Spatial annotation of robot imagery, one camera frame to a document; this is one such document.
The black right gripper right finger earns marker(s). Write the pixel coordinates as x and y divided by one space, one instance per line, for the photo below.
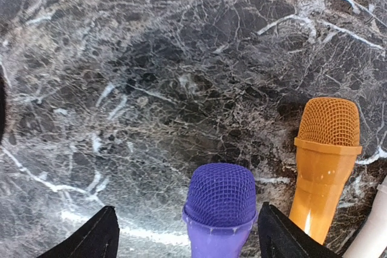
280 237

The beige microphone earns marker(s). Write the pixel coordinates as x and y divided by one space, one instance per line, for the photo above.
370 241

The purple microphone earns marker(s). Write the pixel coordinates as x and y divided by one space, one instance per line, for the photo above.
220 209

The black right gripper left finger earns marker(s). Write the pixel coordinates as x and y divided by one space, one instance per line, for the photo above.
98 237

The orange microphone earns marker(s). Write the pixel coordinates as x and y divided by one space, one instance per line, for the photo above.
327 146

